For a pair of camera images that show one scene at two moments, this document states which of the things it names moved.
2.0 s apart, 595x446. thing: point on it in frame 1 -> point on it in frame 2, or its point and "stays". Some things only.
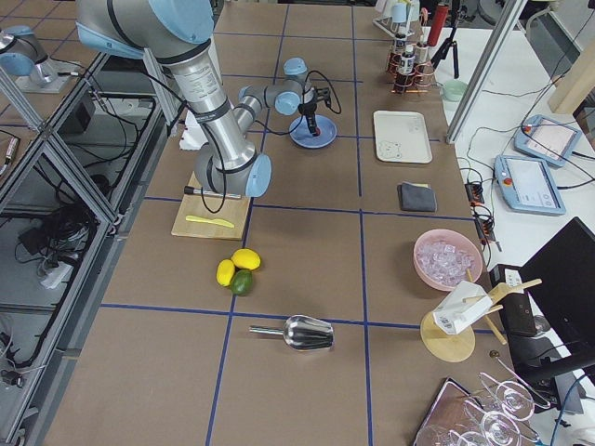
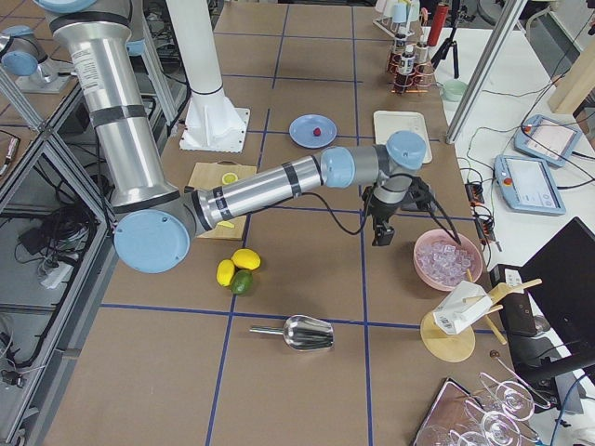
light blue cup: (399, 12) stays
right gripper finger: (310, 123) -> (379, 232)
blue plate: (302, 137) stays
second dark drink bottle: (407, 60) stays
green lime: (242, 282) stays
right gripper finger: (314, 124) -> (387, 236)
